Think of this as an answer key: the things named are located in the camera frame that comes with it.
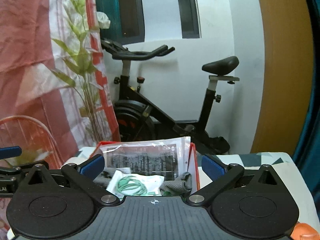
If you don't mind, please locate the bag with green rings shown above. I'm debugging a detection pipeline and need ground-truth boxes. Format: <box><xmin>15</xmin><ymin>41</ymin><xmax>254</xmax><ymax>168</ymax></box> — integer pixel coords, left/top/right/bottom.
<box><xmin>106</xmin><ymin>171</ymin><xmax>164</xmax><ymax>200</ymax></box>

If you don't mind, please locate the grey knitted cloth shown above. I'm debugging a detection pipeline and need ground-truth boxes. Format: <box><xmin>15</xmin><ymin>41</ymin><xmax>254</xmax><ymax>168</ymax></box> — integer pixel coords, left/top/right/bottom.
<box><xmin>93</xmin><ymin>167</ymin><xmax>192</xmax><ymax>197</ymax></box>

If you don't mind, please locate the plastic bag with black garment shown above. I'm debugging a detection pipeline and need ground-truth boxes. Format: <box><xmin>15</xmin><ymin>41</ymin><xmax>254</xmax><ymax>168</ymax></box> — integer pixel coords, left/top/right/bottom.
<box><xmin>100</xmin><ymin>136</ymin><xmax>192</xmax><ymax>182</ymax></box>

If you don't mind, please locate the black exercise bike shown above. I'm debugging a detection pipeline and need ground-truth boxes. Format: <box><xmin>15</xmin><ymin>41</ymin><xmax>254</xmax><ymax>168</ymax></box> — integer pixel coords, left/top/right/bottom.
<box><xmin>101</xmin><ymin>38</ymin><xmax>240</xmax><ymax>155</ymax></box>

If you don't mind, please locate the white patterned table cover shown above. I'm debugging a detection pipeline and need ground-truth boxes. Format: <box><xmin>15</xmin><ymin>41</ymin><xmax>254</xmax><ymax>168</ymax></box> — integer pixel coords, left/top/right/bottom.
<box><xmin>7</xmin><ymin>146</ymin><xmax>320</xmax><ymax>240</ymax></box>

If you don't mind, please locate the red floral curtain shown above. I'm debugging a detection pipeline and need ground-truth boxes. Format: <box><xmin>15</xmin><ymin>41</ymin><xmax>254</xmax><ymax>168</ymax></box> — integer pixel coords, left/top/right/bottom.
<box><xmin>1</xmin><ymin>0</ymin><xmax>120</xmax><ymax>168</ymax></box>

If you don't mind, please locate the orange plastic object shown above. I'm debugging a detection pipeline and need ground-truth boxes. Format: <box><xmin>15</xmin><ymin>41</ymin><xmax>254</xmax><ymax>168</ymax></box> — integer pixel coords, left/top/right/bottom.
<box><xmin>291</xmin><ymin>223</ymin><xmax>319</xmax><ymax>240</ymax></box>

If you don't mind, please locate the green cord charm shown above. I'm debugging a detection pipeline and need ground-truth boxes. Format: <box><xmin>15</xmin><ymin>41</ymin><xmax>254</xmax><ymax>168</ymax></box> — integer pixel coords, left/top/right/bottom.
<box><xmin>162</xmin><ymin>191</ymin><xmax>175</xmax><ymax>197</ymax></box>

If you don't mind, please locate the wooden door frame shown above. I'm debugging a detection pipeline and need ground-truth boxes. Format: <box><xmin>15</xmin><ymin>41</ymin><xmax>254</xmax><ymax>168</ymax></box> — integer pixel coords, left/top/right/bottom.
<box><xmin>251</xmin><ymin>0</ymin><xmax>313</xmax><ymax>155</ymax></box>

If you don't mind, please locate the dark window frame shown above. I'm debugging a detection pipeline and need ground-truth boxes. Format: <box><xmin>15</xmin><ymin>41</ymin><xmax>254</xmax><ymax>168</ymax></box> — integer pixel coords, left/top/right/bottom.
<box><xmin>94</xmin><ymin>0</ymin><xmax>202</xmax><ymax>46</ymax></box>

